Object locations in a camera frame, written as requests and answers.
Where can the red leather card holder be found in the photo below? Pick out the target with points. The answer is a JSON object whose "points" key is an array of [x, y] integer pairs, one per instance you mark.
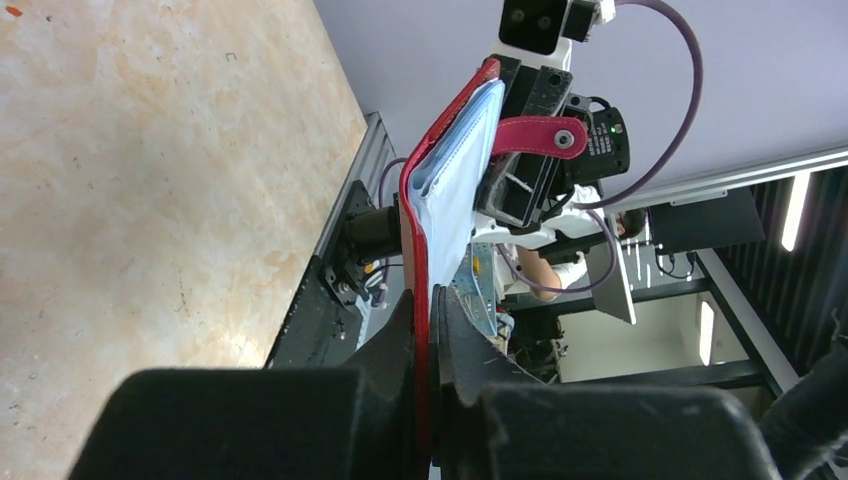
{"points": [[437, 189]]}

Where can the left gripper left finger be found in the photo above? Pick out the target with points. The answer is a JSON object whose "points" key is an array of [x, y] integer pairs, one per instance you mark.
{"points": [[352, 421]]}

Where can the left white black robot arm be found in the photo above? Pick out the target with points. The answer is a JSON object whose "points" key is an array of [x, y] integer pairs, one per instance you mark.
{"points": [[808, 417]]}

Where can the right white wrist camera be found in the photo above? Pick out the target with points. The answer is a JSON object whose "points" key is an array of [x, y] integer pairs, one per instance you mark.
{"points": [[541, 33]]}

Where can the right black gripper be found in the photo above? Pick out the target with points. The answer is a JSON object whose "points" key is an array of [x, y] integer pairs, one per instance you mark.
{"points": [[517, 190]]}

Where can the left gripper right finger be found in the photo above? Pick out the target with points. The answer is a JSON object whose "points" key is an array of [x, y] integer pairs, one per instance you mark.
{"points": [[493, 420]]}

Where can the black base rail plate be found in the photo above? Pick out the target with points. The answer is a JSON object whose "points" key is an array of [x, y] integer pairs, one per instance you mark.
{"points": [[325, 322]]}

